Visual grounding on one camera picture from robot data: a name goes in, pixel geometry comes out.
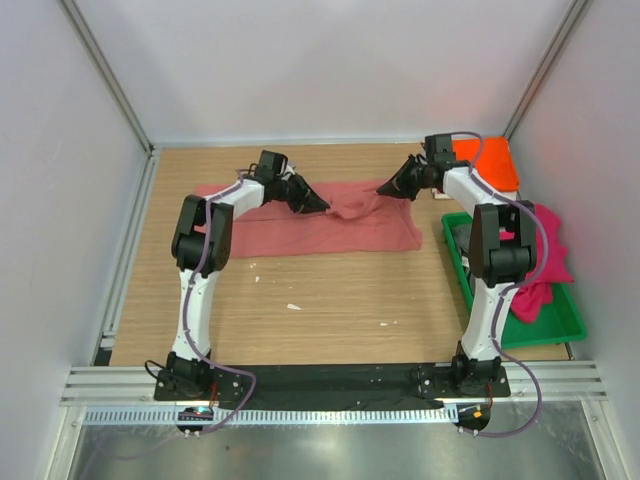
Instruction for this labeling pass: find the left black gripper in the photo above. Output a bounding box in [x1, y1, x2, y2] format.
[274, 173, 330, 215]

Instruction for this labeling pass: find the salmon pink t shirt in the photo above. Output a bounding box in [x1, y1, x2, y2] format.
[195, 179, 422, 259]

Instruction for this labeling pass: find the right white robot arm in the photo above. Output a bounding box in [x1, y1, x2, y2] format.
[377, 132, 548, 396]

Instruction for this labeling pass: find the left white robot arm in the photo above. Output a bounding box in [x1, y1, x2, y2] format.
[154, 150, 329, 400]

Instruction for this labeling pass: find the grey t shirt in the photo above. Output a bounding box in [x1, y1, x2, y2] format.
[451, 224, 475, 293]

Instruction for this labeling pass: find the folded orange t shirt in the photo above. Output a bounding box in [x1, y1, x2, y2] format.
[453, 137, 520, 193]

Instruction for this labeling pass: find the magenta t shirt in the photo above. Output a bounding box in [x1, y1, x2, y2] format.
[511, 204, 574, 324]

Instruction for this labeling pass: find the green plastic bin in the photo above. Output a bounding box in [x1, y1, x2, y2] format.
[441, 212, 587, 349]

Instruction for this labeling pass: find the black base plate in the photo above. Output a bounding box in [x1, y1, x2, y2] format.
[153, 363, 511, 412]

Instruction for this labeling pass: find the slotted cable duct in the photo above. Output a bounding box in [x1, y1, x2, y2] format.
[84, 405, 458, 427]

